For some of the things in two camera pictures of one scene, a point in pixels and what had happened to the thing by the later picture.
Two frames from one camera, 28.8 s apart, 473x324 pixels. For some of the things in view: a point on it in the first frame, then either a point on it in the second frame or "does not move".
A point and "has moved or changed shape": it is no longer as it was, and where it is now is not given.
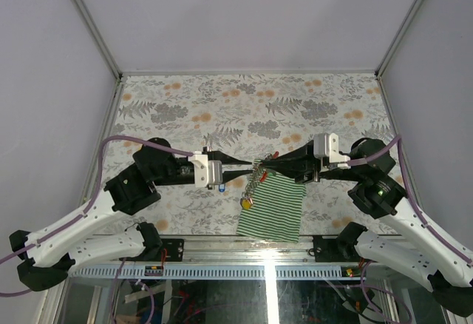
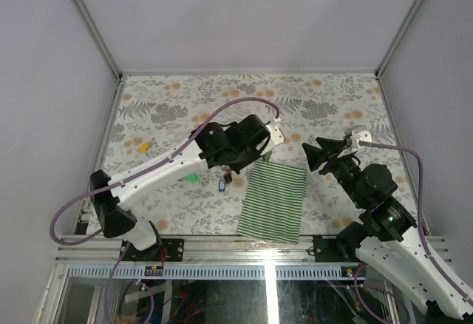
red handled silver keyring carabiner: (262, 172) has moved or changed shape
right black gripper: (299, 163) -> (315, 156)
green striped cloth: (276, 210) does not move
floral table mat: (247, 117) does not move
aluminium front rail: (246, 251) does not move
